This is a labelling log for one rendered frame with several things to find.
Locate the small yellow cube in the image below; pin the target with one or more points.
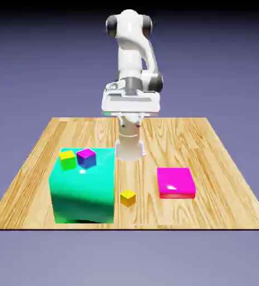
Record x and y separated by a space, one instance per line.
128 197

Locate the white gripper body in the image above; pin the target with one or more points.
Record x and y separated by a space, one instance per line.
131 102

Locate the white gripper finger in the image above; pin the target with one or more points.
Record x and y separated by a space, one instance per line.
121 121
139 120

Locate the small yellow-green cube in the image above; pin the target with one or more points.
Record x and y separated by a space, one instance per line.
67 159

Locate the large green box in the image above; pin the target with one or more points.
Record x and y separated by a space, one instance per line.
84 187

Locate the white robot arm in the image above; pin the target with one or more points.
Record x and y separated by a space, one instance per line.
131 55

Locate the large pink box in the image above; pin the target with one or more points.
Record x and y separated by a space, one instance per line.
175 182

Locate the small purple cube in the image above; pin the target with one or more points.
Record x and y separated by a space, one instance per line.
86 157

